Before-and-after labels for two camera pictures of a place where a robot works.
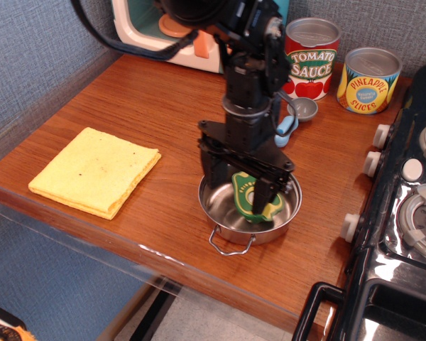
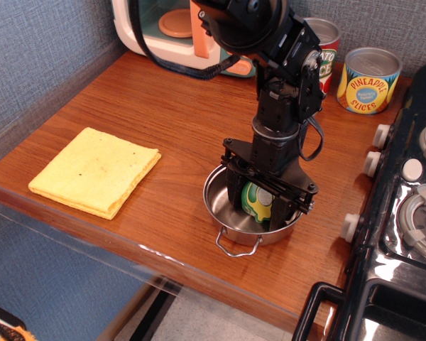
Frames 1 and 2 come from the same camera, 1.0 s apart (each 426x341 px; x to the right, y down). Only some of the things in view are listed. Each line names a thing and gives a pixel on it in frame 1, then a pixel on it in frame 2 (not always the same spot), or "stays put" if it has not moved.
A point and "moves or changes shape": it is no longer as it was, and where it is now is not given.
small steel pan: x=235 y=234 moves or changes shape
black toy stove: x=392 y=289 stays put
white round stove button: x=412 y=170 stays put
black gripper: x=247 y=141 to x=272 y=163
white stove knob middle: x=371 y=163 stays put
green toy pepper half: x=243 y=186 stays put
